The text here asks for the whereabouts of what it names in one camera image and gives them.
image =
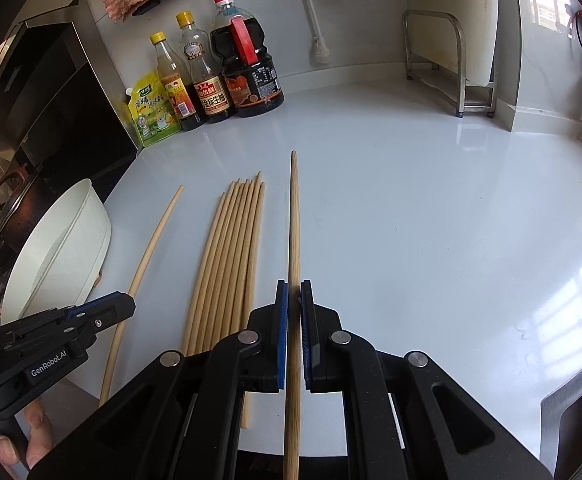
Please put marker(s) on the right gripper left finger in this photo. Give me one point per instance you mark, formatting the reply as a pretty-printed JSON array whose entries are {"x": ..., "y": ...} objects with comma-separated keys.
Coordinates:
[{"x": 253, "y": 359}]

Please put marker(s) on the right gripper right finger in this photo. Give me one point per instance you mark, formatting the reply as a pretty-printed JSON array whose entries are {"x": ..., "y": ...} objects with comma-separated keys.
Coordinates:
[{"x": 334, "y": 359}]

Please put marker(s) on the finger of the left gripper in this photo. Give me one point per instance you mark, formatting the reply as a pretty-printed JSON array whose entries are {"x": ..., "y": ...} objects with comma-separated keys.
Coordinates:
[{"x": 102, "y": 313}]

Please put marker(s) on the wooden chopstick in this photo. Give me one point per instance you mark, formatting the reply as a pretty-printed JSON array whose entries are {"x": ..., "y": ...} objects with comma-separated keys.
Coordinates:
[
  {"x": 205, "y": 282},
  {"x": 210, "y": 305},
  {"x": 217, "y": 290},
  {"x": 238, "y": 300},
  {"x": 228, "y": 284},
  {"x": 188, "y": 328},
  {"x": 251, "y": 271}
]

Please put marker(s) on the left hand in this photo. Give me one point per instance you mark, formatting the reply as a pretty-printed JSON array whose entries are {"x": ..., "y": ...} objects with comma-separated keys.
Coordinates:
[{"x": 40, "y": 440}]

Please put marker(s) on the wooden chopstick on counter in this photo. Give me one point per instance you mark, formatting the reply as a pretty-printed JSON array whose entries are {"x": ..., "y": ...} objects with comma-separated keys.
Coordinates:
[
  {"x": 205, "y": 282},
  {"x": 210, "y": 305},
  {"x": 188, "y": 328},
  {"x": 217, "y": 290}
]

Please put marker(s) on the white round basin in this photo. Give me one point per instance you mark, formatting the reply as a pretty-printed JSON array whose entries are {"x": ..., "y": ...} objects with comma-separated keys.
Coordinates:
[{"x": 62, "y": 258}]

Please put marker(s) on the dark pot with lid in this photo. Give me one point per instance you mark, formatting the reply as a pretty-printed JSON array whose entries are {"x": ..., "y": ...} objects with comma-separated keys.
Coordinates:
[{"x": 27, "y": 204}]

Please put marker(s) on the yellow green refill pouch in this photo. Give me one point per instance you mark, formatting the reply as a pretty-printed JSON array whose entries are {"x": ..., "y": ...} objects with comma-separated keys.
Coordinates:
[{"x": 151, "y": 111}]

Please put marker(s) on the yellow cap vinegar bottle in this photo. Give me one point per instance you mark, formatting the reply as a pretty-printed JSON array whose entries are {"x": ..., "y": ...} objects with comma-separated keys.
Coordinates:
[{"x": 178, "y": 84}]

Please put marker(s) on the yellow cap dark sauce bottle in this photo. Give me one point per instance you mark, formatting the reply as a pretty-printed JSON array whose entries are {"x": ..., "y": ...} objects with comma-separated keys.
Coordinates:
[{"x": 204, "y": 69}]

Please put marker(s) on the large soy sauce jug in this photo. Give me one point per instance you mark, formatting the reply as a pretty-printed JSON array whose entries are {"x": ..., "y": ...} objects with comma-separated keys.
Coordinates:
[{"x": 238, "y": 41}]

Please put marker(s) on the metal cutting board rack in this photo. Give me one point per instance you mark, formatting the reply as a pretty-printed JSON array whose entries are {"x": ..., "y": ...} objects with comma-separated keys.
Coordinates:
[{"x": 445, "y": 56}]

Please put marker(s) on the white bottle brush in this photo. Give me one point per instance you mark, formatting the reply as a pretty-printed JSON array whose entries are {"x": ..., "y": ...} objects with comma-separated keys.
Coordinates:
[{"x": 320, "y": 52}]

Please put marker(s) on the white cutting board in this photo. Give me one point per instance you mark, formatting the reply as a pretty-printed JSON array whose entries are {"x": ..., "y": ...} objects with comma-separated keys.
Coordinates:
[{"x": 466, "y": 15}]

